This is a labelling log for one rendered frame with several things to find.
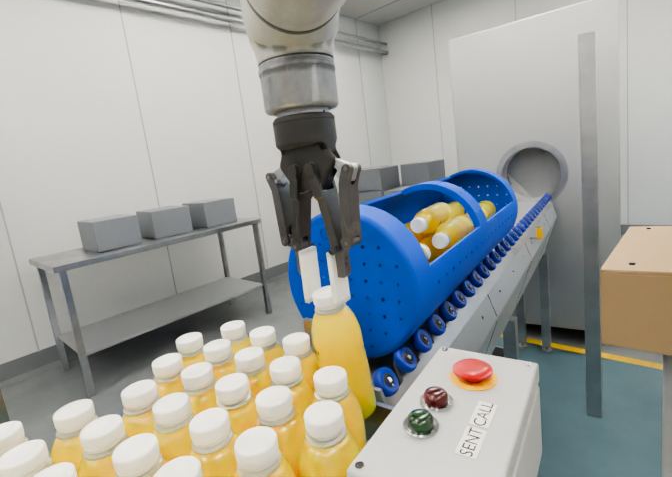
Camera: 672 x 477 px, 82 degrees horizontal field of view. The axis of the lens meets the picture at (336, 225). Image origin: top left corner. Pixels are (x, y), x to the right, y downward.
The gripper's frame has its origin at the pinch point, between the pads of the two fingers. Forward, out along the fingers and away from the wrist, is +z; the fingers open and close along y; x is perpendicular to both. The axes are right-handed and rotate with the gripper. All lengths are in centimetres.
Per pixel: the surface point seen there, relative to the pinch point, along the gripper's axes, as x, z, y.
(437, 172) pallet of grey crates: -408, 13, 136
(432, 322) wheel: -32.4, 20.1, -0.4
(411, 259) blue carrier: -19.1, 3.0, -3.4
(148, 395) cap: 17.5, 10.2, 14.9
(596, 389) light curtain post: -158, 103, -24
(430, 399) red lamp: 9.6, 6.7, -17.4
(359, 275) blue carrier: -17.9, 6.0, 6.3
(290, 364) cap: 5.9, 9.7, 2.5
